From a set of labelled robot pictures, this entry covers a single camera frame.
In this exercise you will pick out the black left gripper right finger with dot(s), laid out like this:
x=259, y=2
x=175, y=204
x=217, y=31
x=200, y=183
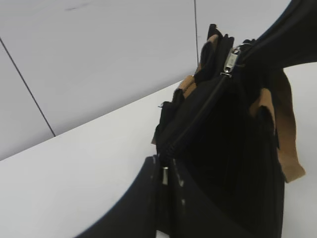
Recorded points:
x=291, y=40

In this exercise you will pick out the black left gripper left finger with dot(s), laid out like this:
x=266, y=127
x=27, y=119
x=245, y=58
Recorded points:
x=140, y=212

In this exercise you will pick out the black bag with tan handles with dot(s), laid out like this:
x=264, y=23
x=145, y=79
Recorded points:
x=229, y=142

